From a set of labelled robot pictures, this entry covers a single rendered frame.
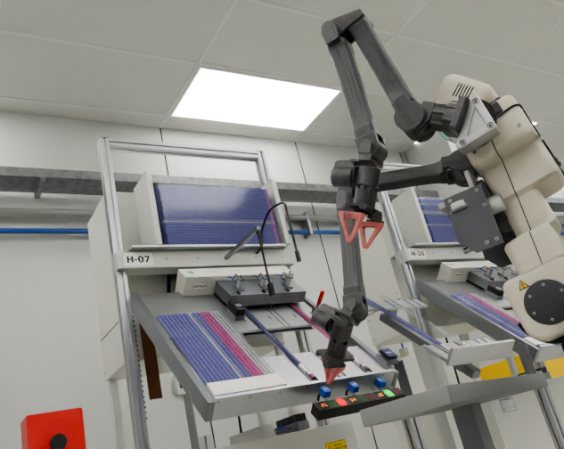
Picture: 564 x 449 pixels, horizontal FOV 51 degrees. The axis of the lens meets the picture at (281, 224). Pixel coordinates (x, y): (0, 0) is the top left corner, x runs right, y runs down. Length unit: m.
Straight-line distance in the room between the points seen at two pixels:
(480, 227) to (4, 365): 2.76
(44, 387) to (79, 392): 0.19
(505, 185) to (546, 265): 0.23
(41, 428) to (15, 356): 1.96
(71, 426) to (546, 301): 1.22
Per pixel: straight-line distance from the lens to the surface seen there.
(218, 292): 2.33
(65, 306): 3.78
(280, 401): 1.84
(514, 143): 1.58
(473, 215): 1.55
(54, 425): 1.72
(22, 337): 3.69
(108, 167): 2.51
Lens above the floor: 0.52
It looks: 22 degrees up
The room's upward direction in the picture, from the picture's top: 14 degrees counter-clockwise
